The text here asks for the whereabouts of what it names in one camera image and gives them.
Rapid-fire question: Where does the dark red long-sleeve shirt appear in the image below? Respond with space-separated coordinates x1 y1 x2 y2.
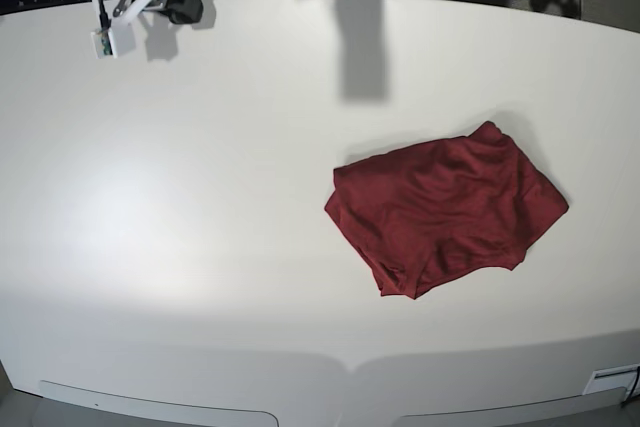
325 121 569 299

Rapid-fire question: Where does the black cable at table corner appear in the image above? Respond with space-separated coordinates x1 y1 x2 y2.
620 365 640 409

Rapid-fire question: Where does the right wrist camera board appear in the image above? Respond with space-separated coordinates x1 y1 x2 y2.
91 29 113 59

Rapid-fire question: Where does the white label plate on table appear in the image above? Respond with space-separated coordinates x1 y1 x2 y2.
583 364 639 395

